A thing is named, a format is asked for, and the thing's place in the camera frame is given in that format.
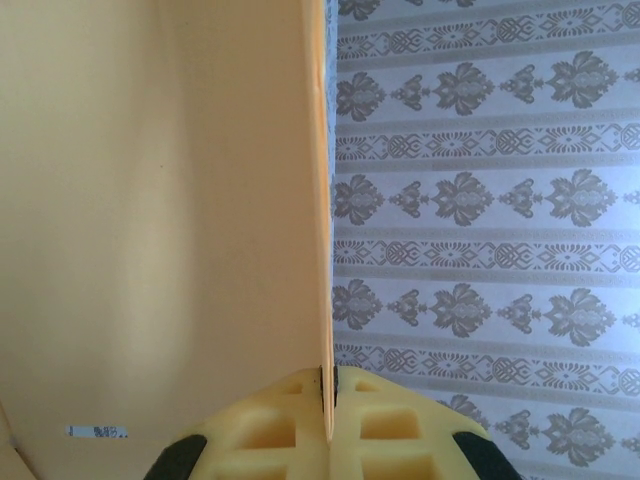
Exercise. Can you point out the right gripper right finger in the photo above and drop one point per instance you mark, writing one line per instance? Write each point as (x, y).
(395, 440)

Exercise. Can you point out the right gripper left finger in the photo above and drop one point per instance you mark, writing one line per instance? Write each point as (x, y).
(265, 440)

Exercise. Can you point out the yellow paper box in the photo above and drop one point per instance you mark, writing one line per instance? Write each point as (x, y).
(150, 225)

